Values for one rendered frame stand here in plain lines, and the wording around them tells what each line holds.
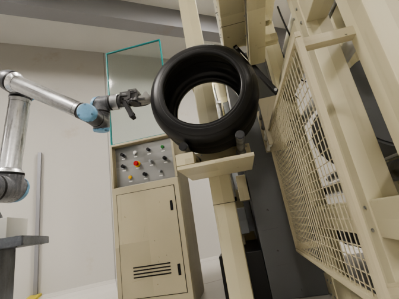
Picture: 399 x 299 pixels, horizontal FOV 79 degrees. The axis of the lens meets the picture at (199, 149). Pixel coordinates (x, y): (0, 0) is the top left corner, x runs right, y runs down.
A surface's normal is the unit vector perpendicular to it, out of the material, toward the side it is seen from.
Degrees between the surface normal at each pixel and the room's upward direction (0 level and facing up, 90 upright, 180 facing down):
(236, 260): 90
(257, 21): 162
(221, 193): 90
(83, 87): 90
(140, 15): 90
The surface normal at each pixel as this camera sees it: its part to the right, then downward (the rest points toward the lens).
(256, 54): 0.10, 0.82
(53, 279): 0.33, -0.33
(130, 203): -0.18, -0.25
